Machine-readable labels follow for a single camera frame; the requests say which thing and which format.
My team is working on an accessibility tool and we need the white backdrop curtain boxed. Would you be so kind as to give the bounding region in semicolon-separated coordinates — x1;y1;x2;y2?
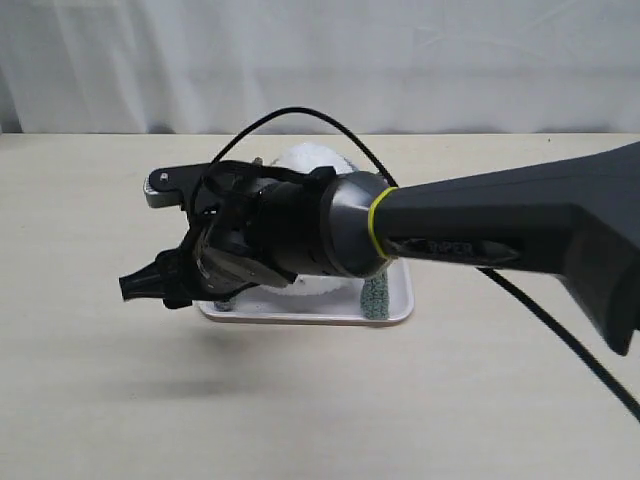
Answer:
1;1;639;133

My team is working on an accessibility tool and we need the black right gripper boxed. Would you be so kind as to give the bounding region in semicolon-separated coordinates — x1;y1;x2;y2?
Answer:
118;164;340;309

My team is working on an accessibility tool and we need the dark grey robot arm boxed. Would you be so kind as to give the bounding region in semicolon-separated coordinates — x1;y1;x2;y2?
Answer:
120;143;639;355

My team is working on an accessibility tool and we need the white square tray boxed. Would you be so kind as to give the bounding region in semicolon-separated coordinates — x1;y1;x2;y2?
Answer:
194;260;415;328

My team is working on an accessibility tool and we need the white plush snowman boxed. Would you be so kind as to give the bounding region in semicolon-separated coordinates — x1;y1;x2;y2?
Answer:
263;143;358;297

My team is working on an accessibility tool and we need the black camera cable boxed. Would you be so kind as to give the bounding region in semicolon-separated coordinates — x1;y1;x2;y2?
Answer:
189;106;640;420

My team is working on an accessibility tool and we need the green fuzzy scarf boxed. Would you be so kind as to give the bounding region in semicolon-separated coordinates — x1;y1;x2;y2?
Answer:
214;159;392;321

